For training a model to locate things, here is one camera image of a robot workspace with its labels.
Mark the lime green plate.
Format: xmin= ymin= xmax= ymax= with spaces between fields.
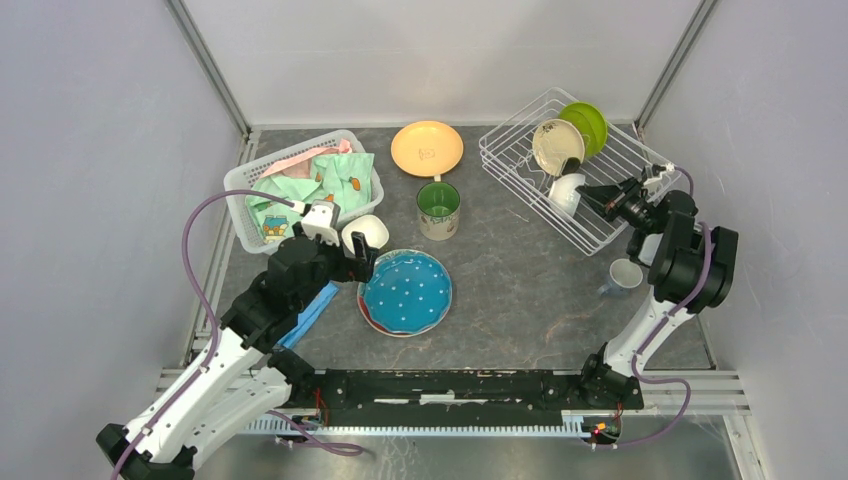
xmin=559 ymin=102 xmax=609 ymax=159

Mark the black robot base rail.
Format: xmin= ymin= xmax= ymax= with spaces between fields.
xmin=271 ymin=352 xmax=644 ymax=427

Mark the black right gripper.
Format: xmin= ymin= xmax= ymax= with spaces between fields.
xmin=576 ymin=177 xmax=655 ymax=231

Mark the aluminium corner post right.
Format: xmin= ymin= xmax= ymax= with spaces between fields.
xmin=633 ymin=0 xmax=720 ymax=138

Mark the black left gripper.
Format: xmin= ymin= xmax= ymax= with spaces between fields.
xmin=293 ymin=230 xmax=379 ymax=313

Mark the orange plate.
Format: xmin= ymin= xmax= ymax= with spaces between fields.
xmin=390 ymin=120 xmax=464 ymax=180

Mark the aluminium corner post left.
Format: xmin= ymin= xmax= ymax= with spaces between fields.
xmin=164 ymin=0 xmax=252 ymax=138

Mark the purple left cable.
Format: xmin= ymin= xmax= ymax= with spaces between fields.
xmin=109 ymin=190 xmax=299 ymax=480

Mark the white plastic basket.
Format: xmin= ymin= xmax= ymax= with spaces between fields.
xmin=224 ymin=130 xmax=384 ymax=254

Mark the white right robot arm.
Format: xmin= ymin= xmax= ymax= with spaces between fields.
xmin=577 ymin=178 xmax=739 ymax=408

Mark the blue dotted plate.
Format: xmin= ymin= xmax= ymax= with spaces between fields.
xmin=361 ymin=252 xmax=453 ymax=335

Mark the green printed cloth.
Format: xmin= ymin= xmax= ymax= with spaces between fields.
xmin=245 ymin=152 xmax=374 ymax=244

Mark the blue printed cloth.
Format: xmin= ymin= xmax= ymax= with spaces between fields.
xmin=277 ymin=282 xmax=339 ymax=349

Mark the small white blue cup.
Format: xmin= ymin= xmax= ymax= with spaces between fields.
xmin=597 ymin=258 xmax=644 ymax=296

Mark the teal rimmed red plate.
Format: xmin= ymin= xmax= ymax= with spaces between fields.
xmin=356 ymin=248 xmax=454 ymax=339

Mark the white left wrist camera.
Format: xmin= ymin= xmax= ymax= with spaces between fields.
xmin=292 ymin=200 xmax=341 ymax=247

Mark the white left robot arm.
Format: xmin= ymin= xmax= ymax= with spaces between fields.
xmin=96 ymin=231 xmax=384 ymax=479

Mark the white round bowl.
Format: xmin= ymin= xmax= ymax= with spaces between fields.
xmin=548 ymin=173 xmax=586 ymax=217

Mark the pink cloth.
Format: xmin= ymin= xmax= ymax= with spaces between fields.
xmin=259 ymin=139 xmax=353 ymax=179

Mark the aluminium corner post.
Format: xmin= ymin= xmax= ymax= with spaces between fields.
xmin=164 ymin=0 xmax=252 ymax=138
xmin=633 ymin=0 xmax=720 ymax=138

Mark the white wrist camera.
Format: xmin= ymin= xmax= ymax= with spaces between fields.
xmin=292 ymin=200 xmax=341 ymax=247
xmin=640 ymin=163 xmax=676 ymax=195

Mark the green interior mug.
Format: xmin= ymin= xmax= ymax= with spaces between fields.
xmin=416 ymin=175 xmax=461 ymax=241

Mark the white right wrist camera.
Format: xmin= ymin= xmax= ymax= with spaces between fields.
xmin=640 ymin=163 xmax=676 ymax=195

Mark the cream floral plate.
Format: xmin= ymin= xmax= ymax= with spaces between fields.
xmin=532 ymin=118 xmax=586 ymax=177

